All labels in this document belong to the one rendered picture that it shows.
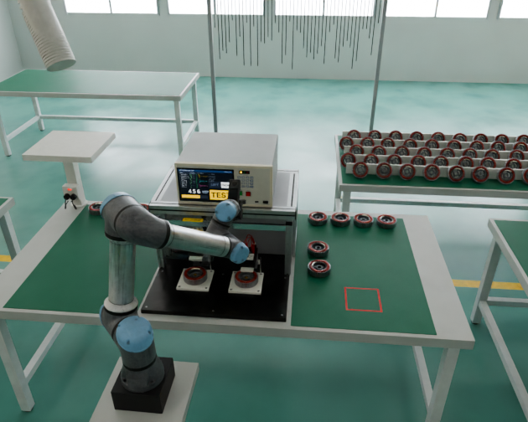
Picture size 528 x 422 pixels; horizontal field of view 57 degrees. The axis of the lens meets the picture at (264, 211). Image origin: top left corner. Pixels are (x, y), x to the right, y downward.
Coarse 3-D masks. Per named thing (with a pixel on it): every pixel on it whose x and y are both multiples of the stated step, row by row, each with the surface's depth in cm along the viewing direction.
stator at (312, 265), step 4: (312, 260) 243; (316, 260) 243; (320, 260) 243; (324, 260) 243; (308, 264) 241; (312, 264) 241; (316, 264) 243; (320, 264) 243; (324, 264) 241; (328, 264) 240; (308, 268) 238; (312, 268) 238; (316, 268) 240; (320, 268) 239; (324, 268) 241; (328, 268) 238; (308, 272) 239; (312, 272) 237; (316, 272) 235; (320, 272) 235; (324, 272) 235; (328, 272) 237; (316, 276) 237; (320, 276) 236; (324, 276) 238
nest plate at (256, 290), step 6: (258, 276) 233; (234, 282) 229; (258, 282) 229; (234, 288) 225; (240, 288) 225; (246, 288) 225; (252, 288) 225; (258, 288) 225; (252, 294) 224; (258, 294) 223
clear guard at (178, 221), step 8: (176, 216) 226; (184, 216) 226; (192, 216) 226; (200, 216) 226; (208, 216) 226; (176, 224) 220; (184, 224) 220; (192, 224) 220; (200, 224) 220; (208, 224) 220; (168, 248) 208; (160, 256) 208; (168, 256) 208; (176, 256) 207; (184, 256) 207; (192, 256) 207; (200, 256) 207; (208, 256) 206
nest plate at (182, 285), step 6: (210, 270) 237; (180, 276) 233; (210, 276) 233; (180, 282) 229; (204, 282) 229; (210, 282) 230; (180, 288) 226; (186, 288) 226; (192, 288) 225; (198, 288) 225; (204, 288) 225
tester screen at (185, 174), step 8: (184, 176) 219; (192, 176) 219; (200, 176) 218; (208, 176) 218; (216, 176) 218; (224, 176) 217; (184, 184) 221; (192, 184) 221; (200, 184) 220; (208, 184) 220; (184, 192) 223; (208, 192) 222; (216, 200) 224
